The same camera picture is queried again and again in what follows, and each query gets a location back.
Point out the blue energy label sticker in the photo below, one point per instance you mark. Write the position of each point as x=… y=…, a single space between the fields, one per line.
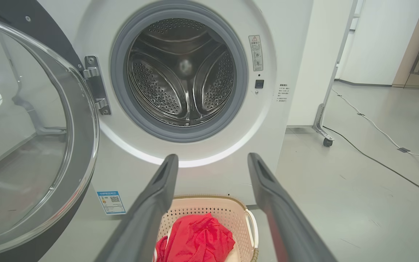
x=111 y=202

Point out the metal stand leg with caster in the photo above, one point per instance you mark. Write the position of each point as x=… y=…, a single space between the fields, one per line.
x=320 y=116

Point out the grey warning label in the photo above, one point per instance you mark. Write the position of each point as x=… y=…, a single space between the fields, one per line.
x=255 y=52

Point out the white front-load washing machine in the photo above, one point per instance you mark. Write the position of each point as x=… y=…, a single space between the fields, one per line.
x=260 y=138

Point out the red white-striped garment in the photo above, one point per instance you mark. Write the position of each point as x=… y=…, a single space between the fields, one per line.
x=198 y=240

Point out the washing machine glass door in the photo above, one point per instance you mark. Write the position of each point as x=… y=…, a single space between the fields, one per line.
x=31 y=145

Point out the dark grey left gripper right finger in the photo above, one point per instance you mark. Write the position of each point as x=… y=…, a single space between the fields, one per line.
x=282 y=225

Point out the cream perforated laundry basket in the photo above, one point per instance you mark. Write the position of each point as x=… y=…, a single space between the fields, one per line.
x=227 y=214

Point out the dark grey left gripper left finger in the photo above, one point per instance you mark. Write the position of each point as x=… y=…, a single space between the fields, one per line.
x=147 y=218

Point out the brown wooden door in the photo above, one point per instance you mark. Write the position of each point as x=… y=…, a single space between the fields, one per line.
x=413 y=43

